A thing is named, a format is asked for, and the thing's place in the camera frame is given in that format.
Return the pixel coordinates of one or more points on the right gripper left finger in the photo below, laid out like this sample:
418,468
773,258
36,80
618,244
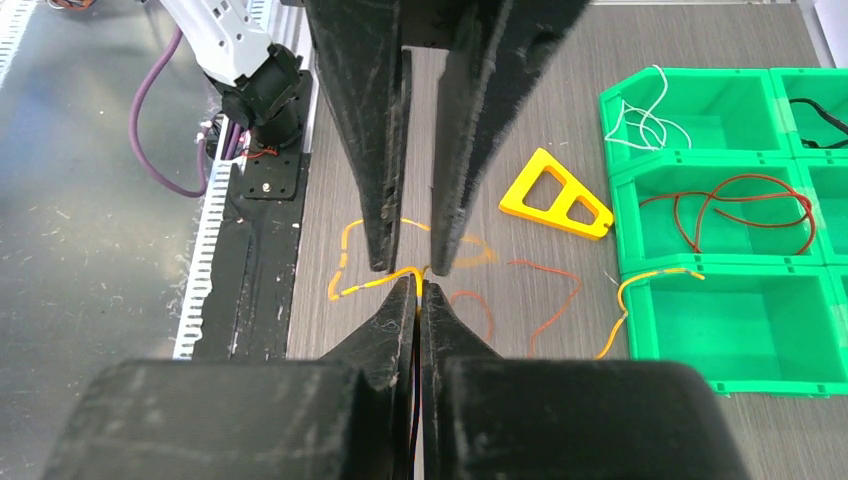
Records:
344,415

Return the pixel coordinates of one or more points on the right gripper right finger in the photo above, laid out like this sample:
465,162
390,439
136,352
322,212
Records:
485,416

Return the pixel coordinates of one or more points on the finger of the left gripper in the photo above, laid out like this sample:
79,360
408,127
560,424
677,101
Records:
366,78
500,51

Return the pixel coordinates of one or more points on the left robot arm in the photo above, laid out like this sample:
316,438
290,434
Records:
257,77

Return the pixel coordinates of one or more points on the green six-compartment bin tray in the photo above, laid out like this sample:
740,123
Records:
729,191

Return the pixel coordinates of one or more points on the slotted cable duct rail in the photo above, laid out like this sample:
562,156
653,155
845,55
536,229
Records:
199,284

